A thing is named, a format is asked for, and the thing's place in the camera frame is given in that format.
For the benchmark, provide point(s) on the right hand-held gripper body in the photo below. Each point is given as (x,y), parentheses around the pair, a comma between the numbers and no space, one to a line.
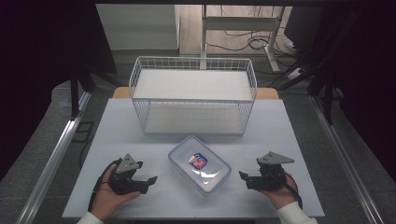
(270,177)

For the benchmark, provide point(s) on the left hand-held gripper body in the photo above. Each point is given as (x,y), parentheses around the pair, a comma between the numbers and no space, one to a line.
(124,182)

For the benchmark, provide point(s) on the person's right hand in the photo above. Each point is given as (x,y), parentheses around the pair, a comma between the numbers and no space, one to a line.
(281,196)

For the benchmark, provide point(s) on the person's left hand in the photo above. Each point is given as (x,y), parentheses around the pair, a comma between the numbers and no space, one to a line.
(107,199)

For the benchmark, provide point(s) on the clear plastic container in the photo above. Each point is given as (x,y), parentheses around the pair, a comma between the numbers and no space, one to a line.
(186,155)

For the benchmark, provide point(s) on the small red blue packet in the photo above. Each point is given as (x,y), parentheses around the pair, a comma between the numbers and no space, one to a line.
(198,161)

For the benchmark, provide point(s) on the black stand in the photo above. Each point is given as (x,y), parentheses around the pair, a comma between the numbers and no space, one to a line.
(74,96)

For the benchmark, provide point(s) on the black curtain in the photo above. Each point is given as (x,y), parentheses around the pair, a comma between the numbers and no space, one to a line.
(367,77)
(37,62)

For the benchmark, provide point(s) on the white cabinet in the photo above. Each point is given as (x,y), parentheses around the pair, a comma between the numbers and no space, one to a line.
(137,28)

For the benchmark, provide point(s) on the metal rail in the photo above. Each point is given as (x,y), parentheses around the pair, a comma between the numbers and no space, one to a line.
(53,155)
(345,158)

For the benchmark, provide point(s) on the white desk frame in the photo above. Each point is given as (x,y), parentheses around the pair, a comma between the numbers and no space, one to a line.
(239,23)

